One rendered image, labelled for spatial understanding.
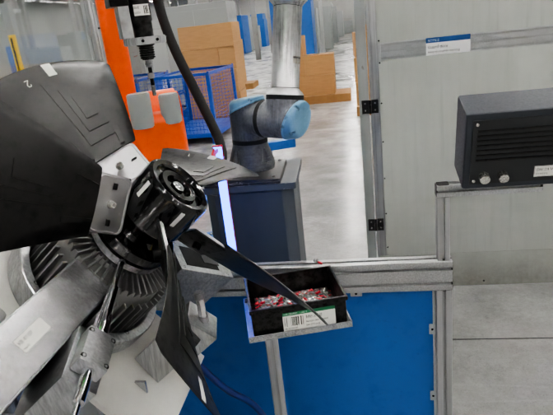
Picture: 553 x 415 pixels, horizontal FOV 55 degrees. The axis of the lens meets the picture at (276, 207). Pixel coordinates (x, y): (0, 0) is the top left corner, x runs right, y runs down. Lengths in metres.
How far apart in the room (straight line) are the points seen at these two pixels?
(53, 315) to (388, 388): 1.03
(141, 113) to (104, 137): 3.81
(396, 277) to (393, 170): 1.46
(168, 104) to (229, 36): 4.24
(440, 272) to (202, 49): 7.94
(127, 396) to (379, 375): 0.81
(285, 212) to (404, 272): 0.46
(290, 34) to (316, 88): 8.59
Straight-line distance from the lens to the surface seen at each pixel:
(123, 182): 0.85
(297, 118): 1.59
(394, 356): 1.52
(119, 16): 0.93
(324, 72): 10.18
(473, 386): 2.39
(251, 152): 1.69
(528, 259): 3.08
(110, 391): 0.93
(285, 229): 1.67
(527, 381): 2.46
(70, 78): 1.05
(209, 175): 1.06
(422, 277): 1.39
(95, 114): 0.99
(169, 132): 4.88
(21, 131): 0.76
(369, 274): 1.38
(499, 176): 1.29
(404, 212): 2.86
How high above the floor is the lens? 1.45
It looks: 19 degrees down
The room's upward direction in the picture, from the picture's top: 7 degrees counter-clockwise
